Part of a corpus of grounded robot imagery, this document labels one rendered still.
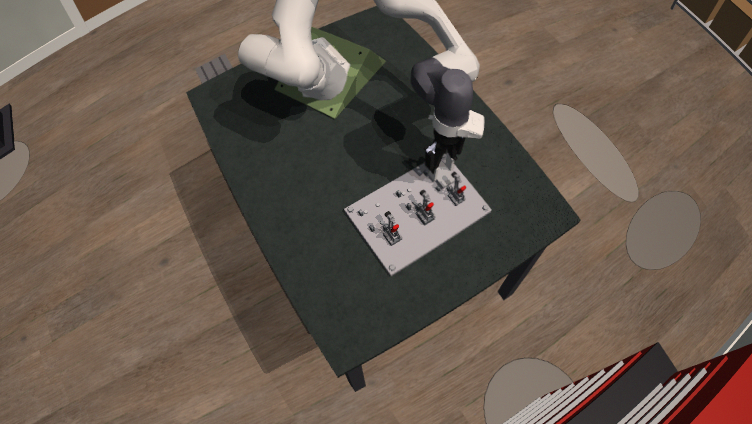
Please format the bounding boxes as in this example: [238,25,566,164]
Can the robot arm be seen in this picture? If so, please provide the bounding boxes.
[238,0,484,139]

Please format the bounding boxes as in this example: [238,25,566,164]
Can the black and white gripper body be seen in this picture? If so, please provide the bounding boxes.
[433,129,462,150]

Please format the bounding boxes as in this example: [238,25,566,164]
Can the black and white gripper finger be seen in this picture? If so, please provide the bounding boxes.
[445,137,466,171]
[424,143,449,181]

